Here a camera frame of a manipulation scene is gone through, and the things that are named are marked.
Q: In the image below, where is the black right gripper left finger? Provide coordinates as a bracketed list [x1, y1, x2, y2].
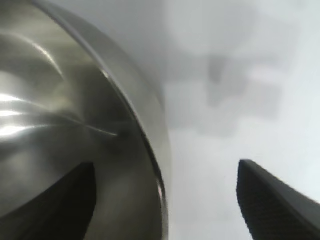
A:
[0, 161, 97, 240]

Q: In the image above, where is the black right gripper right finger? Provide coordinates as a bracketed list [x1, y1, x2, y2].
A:
[236, 159, 320, 240]

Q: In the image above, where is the stainless steel mixing bowl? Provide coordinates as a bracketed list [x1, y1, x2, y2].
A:
[0, 0, 170, 240]

